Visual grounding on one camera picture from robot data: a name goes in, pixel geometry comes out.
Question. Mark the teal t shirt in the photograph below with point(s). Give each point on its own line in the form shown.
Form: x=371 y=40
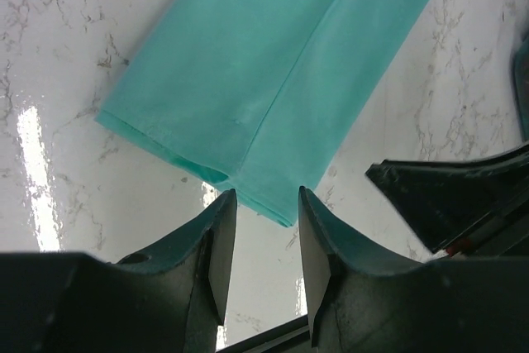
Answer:
x=256 y=95

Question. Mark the translucent blue plastic basket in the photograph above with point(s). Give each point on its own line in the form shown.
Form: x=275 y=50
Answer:
x=520 y=80

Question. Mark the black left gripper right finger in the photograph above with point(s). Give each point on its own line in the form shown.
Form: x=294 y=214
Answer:
x=363 y=297

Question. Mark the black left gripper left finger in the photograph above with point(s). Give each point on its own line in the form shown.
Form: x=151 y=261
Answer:
x=170 y=296

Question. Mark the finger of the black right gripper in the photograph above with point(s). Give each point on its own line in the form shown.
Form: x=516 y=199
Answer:
x=467 y=207

